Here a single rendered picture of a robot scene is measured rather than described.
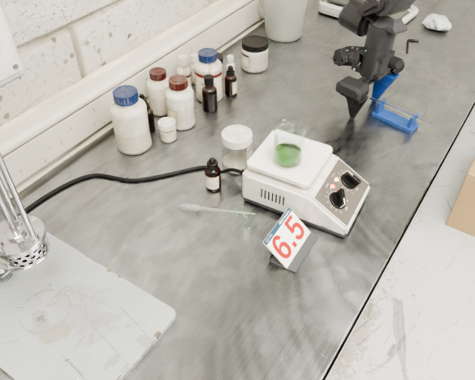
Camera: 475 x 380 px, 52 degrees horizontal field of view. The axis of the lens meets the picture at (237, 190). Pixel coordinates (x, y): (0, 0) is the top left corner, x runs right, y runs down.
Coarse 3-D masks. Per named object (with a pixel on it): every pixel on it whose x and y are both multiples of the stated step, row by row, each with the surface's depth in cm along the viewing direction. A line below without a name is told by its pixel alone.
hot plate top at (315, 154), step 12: (264, 144) 87; (312, 144) 87; (324, 144) 87; (252, 156) 85; (264, 156) 85; (312, 156) 84; (324, 156) 84; (252, 168) 83; (264, 168) 82; (276, 168) 82; (300, 168) 82; (312, 168) 82; (288, 180) 80; (300, 180) 80; (312, 180) 80
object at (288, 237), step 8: (288, 216) 81; (288, 224) 81; (296, 224) 82; (280, 232) 79; (288, 232) 80; (296, 232) 81; (304, 232) 82; (272, 240) 77; (280, 240) 78; (288, 240) 79; (296, 240) 80; (272, 248) 77; (280, 248) 78; (288, 248) 79; (280, 256) 77; (288, 256) 78
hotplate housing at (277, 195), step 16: (336, 160) 87; (256, 176) 83; (320, 176) 83; (256, 192) 85; (272, 192) 83; (288, 192) 81; (304, 192) 80; (368, 192) 88; (272, 208) 86; (304, 208) 82; (320, 208) 80; (320, 224) 82; (336, 224) 80
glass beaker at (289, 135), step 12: (276, 120) 79; (288, 120) 81; (276, 132) 81; (288, 132) 82; (300, 132) 81; (276, 144) 80; (288, 144) 78; (300, 144) 79; (276, 156) 81; (288, 156) 80; (300, 156) 81; (288, 168) 81
